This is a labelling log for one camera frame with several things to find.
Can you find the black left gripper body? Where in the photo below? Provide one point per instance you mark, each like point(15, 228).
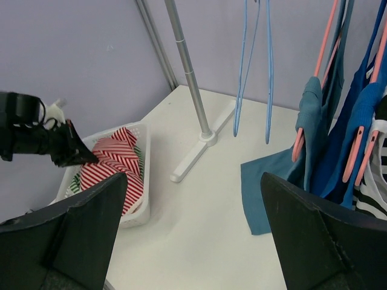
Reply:
point(24, 129)

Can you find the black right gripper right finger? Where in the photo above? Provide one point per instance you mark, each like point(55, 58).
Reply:
point(320, 244)

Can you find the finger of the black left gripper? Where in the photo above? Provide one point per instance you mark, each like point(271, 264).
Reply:
point(75, 151)

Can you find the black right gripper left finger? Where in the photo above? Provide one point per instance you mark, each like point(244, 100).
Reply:
point(66, 245)

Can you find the red striped tank top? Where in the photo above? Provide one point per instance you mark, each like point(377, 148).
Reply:
point(116, 155)

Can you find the grey-blue tank top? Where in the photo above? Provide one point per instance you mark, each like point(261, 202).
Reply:
point(317, 108)

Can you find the light blue hanger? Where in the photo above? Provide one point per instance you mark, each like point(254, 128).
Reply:
point(270, 74)
point(244, 67)

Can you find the black and white striped top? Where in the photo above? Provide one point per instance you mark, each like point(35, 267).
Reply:
point(370, 196)

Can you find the bright blue tank top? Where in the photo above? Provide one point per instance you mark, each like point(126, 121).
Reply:
point(326, 180)

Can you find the white plastic basket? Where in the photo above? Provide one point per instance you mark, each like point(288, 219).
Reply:
point(141, 131)

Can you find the silver and white clothes rack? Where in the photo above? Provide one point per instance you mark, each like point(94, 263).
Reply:
point(208, 136)

